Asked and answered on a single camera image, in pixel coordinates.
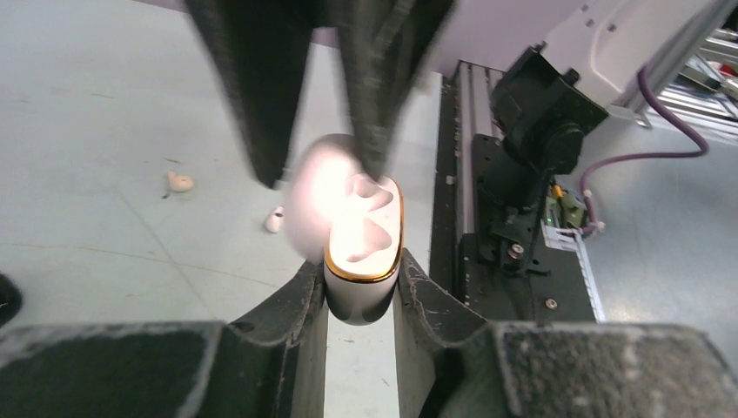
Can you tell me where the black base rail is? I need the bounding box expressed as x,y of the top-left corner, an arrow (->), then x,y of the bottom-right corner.
430,61 -> 606,322

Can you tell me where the white earbud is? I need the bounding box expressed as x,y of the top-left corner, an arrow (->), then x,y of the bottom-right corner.
264,206 -> 284,233

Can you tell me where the beige earbud right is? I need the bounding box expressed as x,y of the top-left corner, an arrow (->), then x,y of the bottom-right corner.
167,171 -> 194,193

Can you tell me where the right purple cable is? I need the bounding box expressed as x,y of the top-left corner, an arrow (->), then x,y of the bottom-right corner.
579,66 -> 710,238

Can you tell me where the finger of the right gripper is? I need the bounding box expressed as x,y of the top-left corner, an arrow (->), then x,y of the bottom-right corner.
184,0 -> 318,189
337,0 -> 455,179

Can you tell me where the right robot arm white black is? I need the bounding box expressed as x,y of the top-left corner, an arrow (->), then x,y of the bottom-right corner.
185,1 -> 708,264

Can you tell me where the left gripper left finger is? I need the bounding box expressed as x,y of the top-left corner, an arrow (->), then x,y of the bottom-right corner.
1,263 -> 328,417

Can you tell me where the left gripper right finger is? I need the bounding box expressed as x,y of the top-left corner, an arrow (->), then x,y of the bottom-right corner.
393,251 -> 737,417

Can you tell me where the white earbud charging case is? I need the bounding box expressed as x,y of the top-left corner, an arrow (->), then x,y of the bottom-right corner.
285,133 -> 406,327

